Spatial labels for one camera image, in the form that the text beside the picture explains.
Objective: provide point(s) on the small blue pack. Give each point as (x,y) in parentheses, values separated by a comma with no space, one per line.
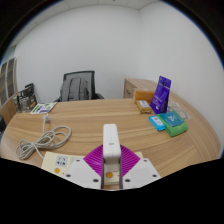
(157,123)

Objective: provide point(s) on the wooden desk side cabinet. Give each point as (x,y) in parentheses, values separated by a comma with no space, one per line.
(131,86)

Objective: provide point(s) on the cream power strip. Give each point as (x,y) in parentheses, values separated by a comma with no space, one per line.
(53,161)

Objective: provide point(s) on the purple standing package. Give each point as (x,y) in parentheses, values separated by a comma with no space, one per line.
(160,95)

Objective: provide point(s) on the teal flat box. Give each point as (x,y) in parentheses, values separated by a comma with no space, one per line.
(170,118)

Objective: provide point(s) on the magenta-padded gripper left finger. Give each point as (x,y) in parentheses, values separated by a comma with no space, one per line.
(81,173)

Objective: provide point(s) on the low wooden cabinet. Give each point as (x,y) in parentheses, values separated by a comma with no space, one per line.
(8,111)

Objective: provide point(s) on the white charger block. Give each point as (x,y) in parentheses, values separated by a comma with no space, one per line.
(111,143)

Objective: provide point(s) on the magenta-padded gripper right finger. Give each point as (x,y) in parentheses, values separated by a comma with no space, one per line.
(143,171)

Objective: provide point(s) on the small yellow box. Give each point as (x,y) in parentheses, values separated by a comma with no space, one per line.
(144,106)

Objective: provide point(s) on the green and white leaflet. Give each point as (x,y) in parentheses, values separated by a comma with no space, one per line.
(43,108)

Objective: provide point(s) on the black product package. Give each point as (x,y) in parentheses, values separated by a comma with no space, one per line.
(27,98)

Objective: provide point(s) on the black mesh office chair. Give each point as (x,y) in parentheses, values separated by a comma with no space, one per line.
(91,78)

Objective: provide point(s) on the grey backpack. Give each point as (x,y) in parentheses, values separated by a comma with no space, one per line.
(75,89)

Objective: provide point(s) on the wooden shelf unit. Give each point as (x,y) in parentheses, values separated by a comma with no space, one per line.
(8,80)

